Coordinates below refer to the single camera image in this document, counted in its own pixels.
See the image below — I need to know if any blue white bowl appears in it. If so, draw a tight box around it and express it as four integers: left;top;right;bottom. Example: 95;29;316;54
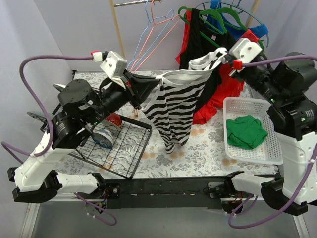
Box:
91;129;113;149

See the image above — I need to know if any floral tablecloth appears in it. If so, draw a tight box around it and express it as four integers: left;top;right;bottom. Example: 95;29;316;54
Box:
51;69;275;179

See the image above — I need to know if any green hanger rear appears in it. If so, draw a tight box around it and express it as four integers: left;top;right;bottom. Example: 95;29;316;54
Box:
216;6;265;54

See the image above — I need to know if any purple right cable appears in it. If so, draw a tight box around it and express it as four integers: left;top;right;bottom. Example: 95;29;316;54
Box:
227;55;317;229

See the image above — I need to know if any green hanger front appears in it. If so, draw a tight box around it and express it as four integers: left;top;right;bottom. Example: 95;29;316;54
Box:
178;6;227;35

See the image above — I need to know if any black wire dish rack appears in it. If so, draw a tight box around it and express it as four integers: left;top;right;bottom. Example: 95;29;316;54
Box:
55;104;153;179

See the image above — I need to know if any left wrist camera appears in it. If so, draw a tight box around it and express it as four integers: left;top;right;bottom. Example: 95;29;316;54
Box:
91;51;127;89

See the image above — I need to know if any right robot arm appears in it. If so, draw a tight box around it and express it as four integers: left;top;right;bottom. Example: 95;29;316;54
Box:
222;52;317;216

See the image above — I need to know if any grey-green patterned plate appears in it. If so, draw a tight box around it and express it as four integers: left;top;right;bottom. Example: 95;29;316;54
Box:
27;112;48;123

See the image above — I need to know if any black white striped tank top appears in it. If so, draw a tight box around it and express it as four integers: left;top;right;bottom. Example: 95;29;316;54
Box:
141;47;227;154

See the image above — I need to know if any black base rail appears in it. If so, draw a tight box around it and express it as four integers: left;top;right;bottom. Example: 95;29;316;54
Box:
76;175;261;211

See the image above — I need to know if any red bowl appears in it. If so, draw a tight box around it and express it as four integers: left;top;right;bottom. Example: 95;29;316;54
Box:
105;113;122;128

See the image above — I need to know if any blue wire hanger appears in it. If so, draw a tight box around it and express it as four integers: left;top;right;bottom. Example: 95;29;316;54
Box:
128;0;175;71

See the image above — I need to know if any green hanger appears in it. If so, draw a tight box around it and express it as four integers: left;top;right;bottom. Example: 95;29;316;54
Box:
216;6;265;54
178;6;227;35

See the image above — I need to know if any pink wire hanger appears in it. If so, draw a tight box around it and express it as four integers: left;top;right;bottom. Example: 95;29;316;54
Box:
128;0;179;72

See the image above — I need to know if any blue tank top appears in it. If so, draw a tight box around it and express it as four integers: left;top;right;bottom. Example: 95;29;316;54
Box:
210;0;269;50

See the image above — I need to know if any wooden clothes rack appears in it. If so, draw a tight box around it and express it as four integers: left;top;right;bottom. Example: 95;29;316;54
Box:
109;0;260;57

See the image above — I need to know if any white patterned plate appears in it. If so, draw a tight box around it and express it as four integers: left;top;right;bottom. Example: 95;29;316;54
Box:
53;84;66;92

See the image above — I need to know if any red tank top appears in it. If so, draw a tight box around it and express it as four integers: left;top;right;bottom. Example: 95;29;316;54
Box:
175;11;244;125

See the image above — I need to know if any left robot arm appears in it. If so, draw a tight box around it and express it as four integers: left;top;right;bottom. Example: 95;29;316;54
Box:
8;70;159;203

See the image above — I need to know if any green shirt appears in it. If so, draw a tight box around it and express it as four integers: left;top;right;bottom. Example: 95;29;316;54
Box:
226;115;268;150

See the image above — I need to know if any white plastic basket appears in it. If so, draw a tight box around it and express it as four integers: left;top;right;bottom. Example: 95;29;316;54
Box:
223;97;283;165

